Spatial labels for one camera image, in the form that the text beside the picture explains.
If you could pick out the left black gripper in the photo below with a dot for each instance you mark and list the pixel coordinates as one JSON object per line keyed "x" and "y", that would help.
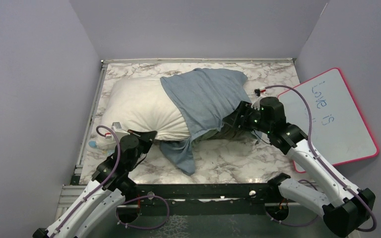
{"x": 146, "y": 137}

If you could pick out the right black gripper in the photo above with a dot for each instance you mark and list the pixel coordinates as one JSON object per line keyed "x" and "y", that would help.
{"x": 231, "y": 118}

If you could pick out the patchwork and blue pillowcase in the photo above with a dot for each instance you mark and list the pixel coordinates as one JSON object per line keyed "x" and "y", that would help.
{"x": 204, "y": 97}

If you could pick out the white pillow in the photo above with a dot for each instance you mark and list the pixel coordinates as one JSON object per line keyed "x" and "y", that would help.
{"x": 141, "y": 104}

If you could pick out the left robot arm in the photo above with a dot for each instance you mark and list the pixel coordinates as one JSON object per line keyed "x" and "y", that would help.
{"x": 109, "y": 187}

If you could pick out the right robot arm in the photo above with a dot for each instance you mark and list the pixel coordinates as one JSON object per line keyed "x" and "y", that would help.
{"x": 343, "y": 206}

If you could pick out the blue packaged toothbrush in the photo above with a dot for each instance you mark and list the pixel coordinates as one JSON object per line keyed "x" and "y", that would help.
{"x": 105, "y": 150}

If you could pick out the pink framed whiteboard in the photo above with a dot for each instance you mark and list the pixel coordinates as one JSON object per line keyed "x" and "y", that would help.
{"x": 339, "y": 131}

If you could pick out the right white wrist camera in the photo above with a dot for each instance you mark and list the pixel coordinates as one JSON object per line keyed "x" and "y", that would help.
{"x": 259, "y": 95}

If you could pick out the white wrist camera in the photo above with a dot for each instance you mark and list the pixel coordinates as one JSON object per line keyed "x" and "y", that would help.
{"x": 259, "y": 95}
{"x": 120, "y": 128}

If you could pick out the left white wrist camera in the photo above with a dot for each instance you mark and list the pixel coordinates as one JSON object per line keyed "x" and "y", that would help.
{"x": 120, "y": 128}

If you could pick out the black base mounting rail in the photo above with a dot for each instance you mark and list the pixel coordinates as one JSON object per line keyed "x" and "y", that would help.
{"x": 200, "y": 199}

